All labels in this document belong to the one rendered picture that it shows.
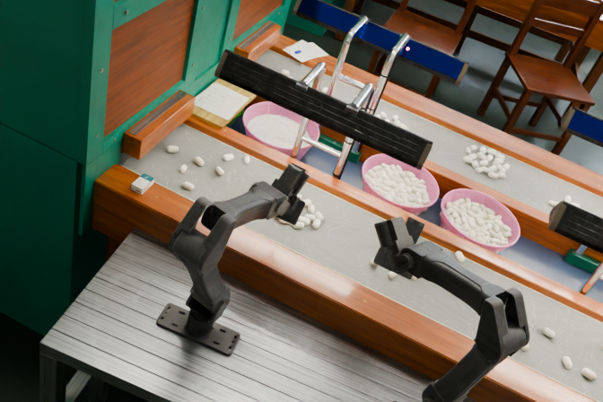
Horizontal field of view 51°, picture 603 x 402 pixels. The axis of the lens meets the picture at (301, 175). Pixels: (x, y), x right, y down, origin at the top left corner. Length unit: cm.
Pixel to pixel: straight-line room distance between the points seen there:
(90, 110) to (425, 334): 100
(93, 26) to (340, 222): 89
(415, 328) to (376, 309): 11
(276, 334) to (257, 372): 13
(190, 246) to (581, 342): 117
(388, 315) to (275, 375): 33
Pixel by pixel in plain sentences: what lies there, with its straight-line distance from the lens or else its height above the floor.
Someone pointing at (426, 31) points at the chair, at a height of 46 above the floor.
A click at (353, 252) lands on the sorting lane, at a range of 183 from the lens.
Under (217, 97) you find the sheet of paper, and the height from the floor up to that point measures 78.
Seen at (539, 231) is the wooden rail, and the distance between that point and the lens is 230.
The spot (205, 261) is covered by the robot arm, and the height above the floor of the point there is 104.
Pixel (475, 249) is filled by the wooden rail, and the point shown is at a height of 77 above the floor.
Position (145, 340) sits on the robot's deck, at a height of 67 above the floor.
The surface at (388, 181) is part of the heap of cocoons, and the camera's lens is 212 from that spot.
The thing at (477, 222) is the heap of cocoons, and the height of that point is 73.
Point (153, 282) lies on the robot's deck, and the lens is 170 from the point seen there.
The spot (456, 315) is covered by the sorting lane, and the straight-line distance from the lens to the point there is 181.
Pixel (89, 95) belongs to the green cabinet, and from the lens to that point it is 161.
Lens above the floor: 197
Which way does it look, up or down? 38 degrees down
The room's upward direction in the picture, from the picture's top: 19 degrees clockwise
